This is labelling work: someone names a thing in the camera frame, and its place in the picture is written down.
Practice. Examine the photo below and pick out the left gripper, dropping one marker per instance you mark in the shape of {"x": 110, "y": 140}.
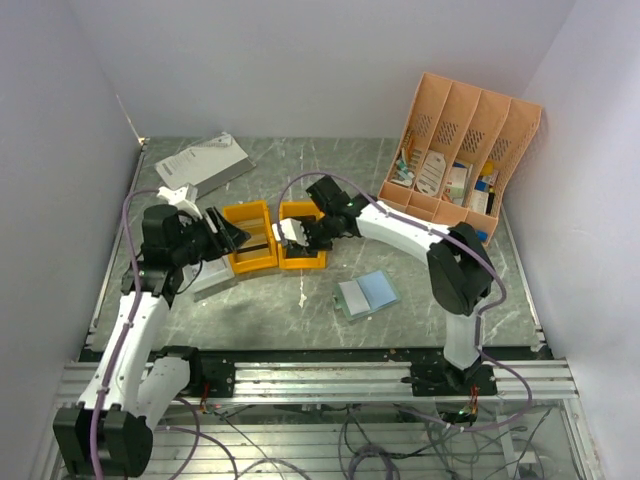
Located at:
{"x": 234, "y": 237}

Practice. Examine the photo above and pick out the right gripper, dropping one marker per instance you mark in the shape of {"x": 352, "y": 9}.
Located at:
{"x": 311, "y": 244}

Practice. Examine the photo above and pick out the black cards stack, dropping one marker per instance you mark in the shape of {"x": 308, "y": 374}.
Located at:
{"x": 298, "y": 251}

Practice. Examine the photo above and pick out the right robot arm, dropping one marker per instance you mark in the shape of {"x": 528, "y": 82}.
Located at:
{"x": 460, "y": 272}

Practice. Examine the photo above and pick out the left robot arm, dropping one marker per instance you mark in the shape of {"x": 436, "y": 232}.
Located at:
{"x": 109, "y": 431}

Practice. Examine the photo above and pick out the gold cards stack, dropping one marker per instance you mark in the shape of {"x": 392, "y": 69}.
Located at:
{"x": 258, "y": 244}

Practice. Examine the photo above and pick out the right yellow bin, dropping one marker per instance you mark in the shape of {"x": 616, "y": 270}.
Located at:
{"x": 291, "y": 209}

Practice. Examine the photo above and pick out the yellow bin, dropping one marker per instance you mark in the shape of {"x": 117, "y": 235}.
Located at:
{"x": 291, "y": 209}
{"x": 246, "y": 211}

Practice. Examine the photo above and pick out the left yellow bin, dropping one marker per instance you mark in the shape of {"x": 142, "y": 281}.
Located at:
{"x": 246, "y": 211}

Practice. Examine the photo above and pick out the white bin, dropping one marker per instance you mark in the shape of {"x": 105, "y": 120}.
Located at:
{"x": 203, "y": 276}

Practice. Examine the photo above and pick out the grey white booklet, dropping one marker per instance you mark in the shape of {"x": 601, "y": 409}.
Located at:
{"x": 206, "y": 166}

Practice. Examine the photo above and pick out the white oval paint palette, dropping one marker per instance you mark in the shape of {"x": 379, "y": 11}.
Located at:
{"x": 430, "y": 177}

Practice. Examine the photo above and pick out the red white box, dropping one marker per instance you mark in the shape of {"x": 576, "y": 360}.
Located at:
{"x": 456, "y": 183}

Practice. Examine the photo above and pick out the orange file organizer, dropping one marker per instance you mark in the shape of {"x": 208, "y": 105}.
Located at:
{"x": 482, "y": 129}

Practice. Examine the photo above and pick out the blue white box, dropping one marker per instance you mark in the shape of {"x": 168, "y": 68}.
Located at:
{"x": 483, "y": 194}

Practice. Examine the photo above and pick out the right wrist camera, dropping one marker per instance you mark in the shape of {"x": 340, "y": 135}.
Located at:
{"x": 289, "y": 230}

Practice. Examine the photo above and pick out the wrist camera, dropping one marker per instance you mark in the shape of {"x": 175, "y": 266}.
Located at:
{"x": 289, "y": 230}
{"x": 183, "y": 198}

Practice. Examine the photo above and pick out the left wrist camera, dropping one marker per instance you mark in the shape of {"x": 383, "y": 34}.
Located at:
{"x": 183, "y": 198}

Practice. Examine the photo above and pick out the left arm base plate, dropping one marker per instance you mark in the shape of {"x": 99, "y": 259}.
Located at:
{"x": 209, "y": 375}

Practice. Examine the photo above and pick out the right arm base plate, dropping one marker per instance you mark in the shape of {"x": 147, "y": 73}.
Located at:
{"x": 440, "y": 380}

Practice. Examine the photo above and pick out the aluminium rail frame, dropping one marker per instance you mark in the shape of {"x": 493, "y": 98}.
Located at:
{"x": 374, "y": 415}

